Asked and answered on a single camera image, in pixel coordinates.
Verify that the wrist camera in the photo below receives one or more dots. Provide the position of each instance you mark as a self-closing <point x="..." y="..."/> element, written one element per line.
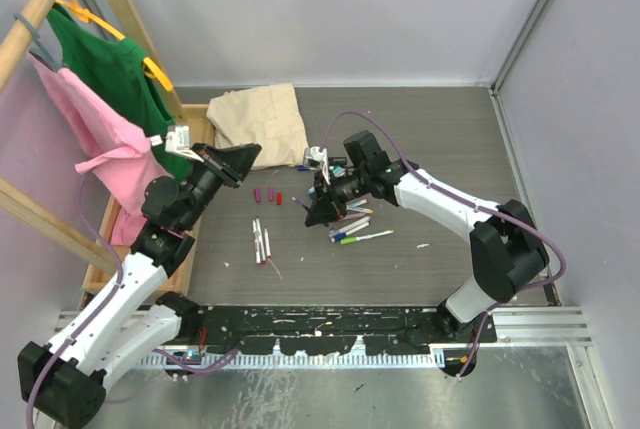
<point x="176" y="142"/>
<point x="316" y="160"/>

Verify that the red cap white pen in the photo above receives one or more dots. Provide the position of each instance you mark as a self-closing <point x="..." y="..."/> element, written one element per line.
<point x="267" y="244"/>

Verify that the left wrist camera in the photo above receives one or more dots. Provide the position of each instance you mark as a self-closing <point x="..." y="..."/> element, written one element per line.
<point x="176" y="142"/>

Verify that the grey end white marker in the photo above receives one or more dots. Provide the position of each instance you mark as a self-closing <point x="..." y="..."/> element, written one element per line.
<point x="355" y="223"/>

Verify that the yellow end rainbow pen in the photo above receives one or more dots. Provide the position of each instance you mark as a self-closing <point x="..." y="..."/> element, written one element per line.
<point x="359" y="209"/>

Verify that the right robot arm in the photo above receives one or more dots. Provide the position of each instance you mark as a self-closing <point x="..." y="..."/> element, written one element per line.
<point x="506" y="255"/>

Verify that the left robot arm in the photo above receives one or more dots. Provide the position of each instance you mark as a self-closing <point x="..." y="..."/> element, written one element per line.
<point x="69" y="377"/>

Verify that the pink shirt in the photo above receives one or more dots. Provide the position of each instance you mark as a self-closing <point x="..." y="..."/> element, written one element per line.
<point x="119" y="154"/>

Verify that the green shirt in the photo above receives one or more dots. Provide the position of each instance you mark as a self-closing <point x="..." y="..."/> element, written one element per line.
<point x="113" y="70"/>

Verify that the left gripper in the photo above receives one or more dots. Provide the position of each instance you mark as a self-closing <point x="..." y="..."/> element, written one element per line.
<point x="230" y="165"/>

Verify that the wooden clothes rack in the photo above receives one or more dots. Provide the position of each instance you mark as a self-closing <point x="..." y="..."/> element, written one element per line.
<point x="15" y="45"/>

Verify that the blue end white marker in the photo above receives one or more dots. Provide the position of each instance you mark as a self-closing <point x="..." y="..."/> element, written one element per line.
<point x="349" y="231"/>

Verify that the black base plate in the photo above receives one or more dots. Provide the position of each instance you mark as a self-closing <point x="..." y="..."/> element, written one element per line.
<point x="319" y="330"/>

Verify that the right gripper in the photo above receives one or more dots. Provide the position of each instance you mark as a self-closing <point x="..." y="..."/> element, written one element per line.
<point x="323" y="210"/>

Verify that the grey hanger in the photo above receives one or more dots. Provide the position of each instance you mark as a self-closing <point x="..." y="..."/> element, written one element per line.
<point x="38" y="48"/>

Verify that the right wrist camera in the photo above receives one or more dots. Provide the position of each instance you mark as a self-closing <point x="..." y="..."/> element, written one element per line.
<point x="316" y="160"/>

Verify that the green cap rainbow pen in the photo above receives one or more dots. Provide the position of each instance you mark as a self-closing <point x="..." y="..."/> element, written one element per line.
<point x="355" y="239"/>

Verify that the dark purple clear pen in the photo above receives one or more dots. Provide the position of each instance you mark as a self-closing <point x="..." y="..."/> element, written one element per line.
<point x="300" y="203"/>

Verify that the beige folded cloth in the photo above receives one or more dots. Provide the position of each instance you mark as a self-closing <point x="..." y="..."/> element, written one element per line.
<point x="268" y="116"/>

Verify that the grey cable duct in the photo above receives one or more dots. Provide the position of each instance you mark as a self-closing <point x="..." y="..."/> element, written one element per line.
<point x="356" y="359"/>

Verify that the yellow hanger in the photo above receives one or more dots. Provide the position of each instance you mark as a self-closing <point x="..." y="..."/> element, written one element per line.
<point x="151" y="68"/>

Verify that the magenta end rainbow pen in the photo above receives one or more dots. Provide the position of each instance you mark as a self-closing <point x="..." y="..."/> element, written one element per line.
<point x="260" y="239"/>

